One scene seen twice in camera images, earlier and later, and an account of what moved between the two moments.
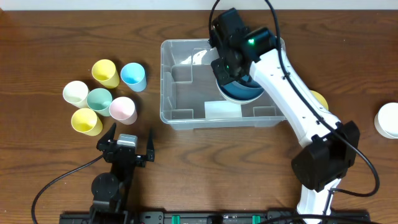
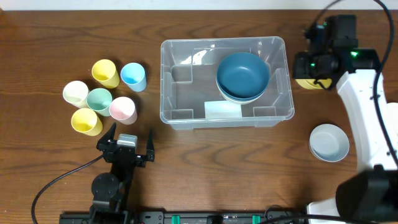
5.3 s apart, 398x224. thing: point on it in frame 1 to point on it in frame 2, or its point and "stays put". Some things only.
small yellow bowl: x=320 y=99 to x=310 y=84
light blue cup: x=134 y=75 stays put
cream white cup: x=76 y=93 stays put
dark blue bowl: x=241 y=90 stays put
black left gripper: x=125 y=152 stays put
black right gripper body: x=226 y=76 to x=302 y=66
